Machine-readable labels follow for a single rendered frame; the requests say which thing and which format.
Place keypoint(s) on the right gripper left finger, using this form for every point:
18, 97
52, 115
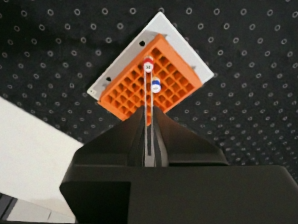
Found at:
117, 145

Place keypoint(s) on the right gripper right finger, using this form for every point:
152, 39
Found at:
181, 147

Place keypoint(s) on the orange tube rack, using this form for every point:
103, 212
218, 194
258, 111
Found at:
172, 70

